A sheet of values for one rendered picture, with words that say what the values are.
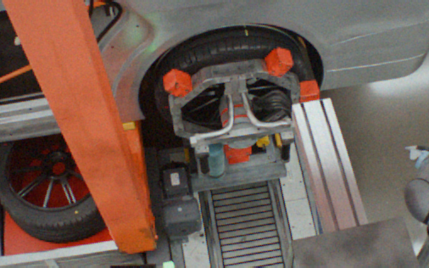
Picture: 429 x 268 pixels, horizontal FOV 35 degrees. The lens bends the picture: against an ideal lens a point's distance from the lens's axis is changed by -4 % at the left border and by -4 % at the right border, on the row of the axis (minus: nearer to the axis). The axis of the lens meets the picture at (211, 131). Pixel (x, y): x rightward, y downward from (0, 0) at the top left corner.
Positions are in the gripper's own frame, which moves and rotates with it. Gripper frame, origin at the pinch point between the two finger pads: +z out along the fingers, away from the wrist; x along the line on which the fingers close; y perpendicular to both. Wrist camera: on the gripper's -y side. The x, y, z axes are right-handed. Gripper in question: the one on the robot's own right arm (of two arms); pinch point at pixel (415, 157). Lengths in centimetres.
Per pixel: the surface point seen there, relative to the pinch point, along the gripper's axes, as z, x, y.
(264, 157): 95, -9, 1
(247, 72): 29, -71, 7
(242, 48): 30, -78, 1
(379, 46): 10.7, -32.9, -34.3
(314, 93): 33, -38, -8
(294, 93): 35, -45, -3
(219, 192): 117, -10, 23
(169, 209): 94, -40, 52
